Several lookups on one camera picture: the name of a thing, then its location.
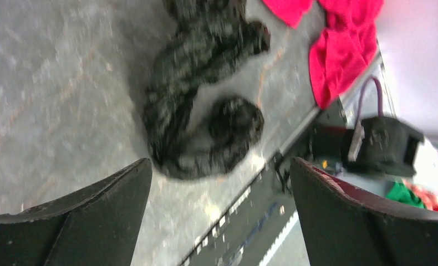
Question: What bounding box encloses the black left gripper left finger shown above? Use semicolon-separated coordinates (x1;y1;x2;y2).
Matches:
0;158;152;265

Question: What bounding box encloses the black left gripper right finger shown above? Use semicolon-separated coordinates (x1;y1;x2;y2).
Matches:
290;157;438;265

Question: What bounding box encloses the black plastic trash bag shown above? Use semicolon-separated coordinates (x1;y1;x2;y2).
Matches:
142;1;271;180

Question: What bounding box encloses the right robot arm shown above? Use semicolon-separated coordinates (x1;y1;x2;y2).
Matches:
291;117;438;265

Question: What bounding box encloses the red cloth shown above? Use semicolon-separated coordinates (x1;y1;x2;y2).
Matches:
264;0;384;110

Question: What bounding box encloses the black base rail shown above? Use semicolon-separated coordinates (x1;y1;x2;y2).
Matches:
181;100;347;265

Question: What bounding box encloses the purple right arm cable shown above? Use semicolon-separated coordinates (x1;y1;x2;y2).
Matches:
355;75;384;127

